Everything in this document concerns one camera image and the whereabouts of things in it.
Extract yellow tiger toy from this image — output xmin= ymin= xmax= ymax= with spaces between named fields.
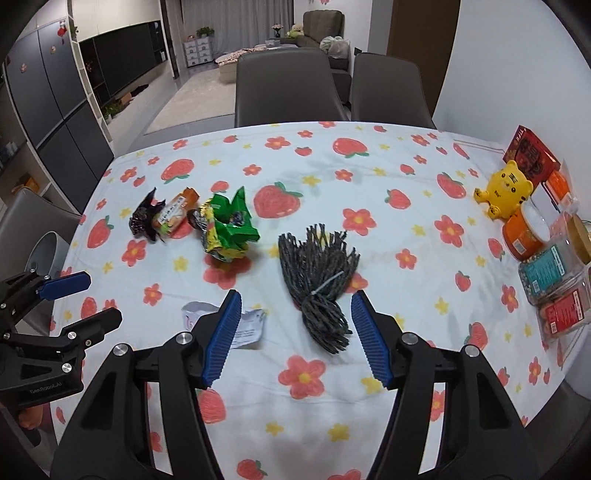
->
xmin=474 ymin=159 xmax=534 ymax=221

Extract brown wooden door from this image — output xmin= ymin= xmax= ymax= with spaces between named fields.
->
xmin=387 ymin=0 xmax=462 ymax=116

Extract orange jar white lid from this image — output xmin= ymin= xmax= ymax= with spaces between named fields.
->
xmin=502 ymin=200 xmax=555 ymax=259

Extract white plastic bag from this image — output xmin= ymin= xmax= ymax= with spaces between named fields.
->
xmin=320 ymin=36 xmax=351 ymax=58

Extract strawberry print tablecloth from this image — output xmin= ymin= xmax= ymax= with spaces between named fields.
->
xmin=48 ymin=121 xmax=591 ymax=480

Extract dark purple wrapper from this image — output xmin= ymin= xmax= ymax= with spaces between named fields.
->
xmin=129 ymin=187 xmax=169 ymax=243

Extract dark wall unit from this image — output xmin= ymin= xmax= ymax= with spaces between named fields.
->
xmin=78 ymin=19 xmax=169 ymax=109

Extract grey rug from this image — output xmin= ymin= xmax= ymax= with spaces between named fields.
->
xmin=148 ymin=69 xmax=238 ymax=134

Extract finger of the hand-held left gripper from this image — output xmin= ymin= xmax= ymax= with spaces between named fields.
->
xmin=0 ymin=270 xmax=92 ymax=324
xmin=48 ymin=308 xmax=123 ymax=352

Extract clear jar red label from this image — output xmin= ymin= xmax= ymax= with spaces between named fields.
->
xmin=538 ymin=272 xmax=591 ymax=344

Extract orange small box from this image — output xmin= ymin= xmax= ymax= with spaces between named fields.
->
xmin=542 ymin=170 xmax=578 ymax=208

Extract grey round bin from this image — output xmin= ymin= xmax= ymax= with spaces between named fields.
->
xmin=25 ymin=231 xmax=65 ymax=319

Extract black rope bundle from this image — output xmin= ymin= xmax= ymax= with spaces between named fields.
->
xmin=278 ymin=223 xmax=362 ymax=356

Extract brown foil wrapper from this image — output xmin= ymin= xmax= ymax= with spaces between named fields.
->
xmin=187 ymin=208 xmax=215 ymax=232

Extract green snack wrapper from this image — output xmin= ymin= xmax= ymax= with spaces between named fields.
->
xmin=203 ymin=186 xmax=262 ymax=264

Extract red printed box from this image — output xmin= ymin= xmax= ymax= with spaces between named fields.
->
xmin=502 ymin=124 xmax=561 ymax=183

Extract white paper receipt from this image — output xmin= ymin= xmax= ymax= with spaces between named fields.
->
xmin=231 ymin=308 xmax=267 ymax=349

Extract clear jar teal label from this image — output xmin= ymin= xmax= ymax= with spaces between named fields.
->
xmin=517 ymin=215 xmax=591 ymax=305

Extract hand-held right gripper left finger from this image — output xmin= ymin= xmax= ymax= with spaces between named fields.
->
xmin=51 ymin=290 xmax=243 ymax=480

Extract dark grey tall cabinet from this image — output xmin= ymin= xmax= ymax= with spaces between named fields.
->
xmin=2 ymin=18 xmax=116 ymax=208

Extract grey sofa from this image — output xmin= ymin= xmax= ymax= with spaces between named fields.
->
xmin=277 ymin=10 xmax=354 ymax=100

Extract grey curtain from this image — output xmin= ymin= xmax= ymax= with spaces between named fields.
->
xmin=180 ymin=0 xmax=296 ymax=61

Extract person's left hand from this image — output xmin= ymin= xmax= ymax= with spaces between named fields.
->
xmin=18 ymin=404 xmax=51 ymax=432

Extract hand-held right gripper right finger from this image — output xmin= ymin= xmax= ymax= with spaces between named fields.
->
xmin=351 ymin=291 xmax=541 ymax=480

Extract grey dining chair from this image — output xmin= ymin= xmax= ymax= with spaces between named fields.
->
xmin=348 ymin=52 xmax=437 ymax=130
xmin=524 ymin=364 xmax=589 ymax=467
xmin=0 ymin=187 xmax=84 ymax=352
xmin=235 ymin=48 xmax=349 ymax=127

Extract floral covered coffee table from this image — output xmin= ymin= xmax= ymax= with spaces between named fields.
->
xmin=215 ymin=46 xmax=259 ymax=65

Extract white drawer cabinet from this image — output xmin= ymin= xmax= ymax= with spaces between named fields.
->
xmin=184 ymin=37 xmax=215 ymax=69

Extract orange snack wrapper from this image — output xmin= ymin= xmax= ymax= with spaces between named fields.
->
xmin=152 ymin=187 xmax=200 ymax=238

